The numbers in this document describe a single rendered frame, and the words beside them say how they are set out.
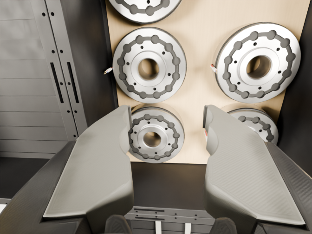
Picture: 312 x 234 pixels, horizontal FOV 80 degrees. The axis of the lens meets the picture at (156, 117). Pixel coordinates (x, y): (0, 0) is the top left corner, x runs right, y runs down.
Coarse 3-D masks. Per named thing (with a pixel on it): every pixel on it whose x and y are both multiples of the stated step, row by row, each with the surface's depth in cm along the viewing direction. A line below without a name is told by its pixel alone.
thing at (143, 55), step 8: (136, 56) 24; (144, 56) 24; (152, 56) 24; (160, 56) 24; (136, 64) 25; (160, 64) 25; (136, 72) 25; (160, 72) 25; (136, 80) 26; (144, 80) 26; (152, 80) 26; (160, 80) 26
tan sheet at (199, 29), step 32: (192, 0) 24; (224, 0) 24; (256, 0) 24; (288, 0) 23; (128, 32) 27; (192, 32) 26; (224, 32) 26; (192, 64) 28; (256, 64) 27; (128, 96) 31; (192, 96) 30; (224, 96) 29; (192, 128) 32; (192, 160) 35
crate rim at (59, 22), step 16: (48, 0) 17; (64, 16) 18; (64, 32) 18; (64, 48) 19; (64, 64) 19; (80, 80) 21; (80, 96) 21; (80, 112) 22; (80, 128) 23; (144, 208) 28; (160, 208) 27; (176, 208) 27; (192, 208) 27
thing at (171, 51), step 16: (144, 32) 24; (160, 32) 23; (128, 48) 25; (144, 48) 24; (160, 48) 24; (176, 48) 24; (112, 64) 26; (128, 64) 26; (176, 64) 25; (128, 80) 26; (176, 80) 26; (144, 96) 28; (160, 96) 27
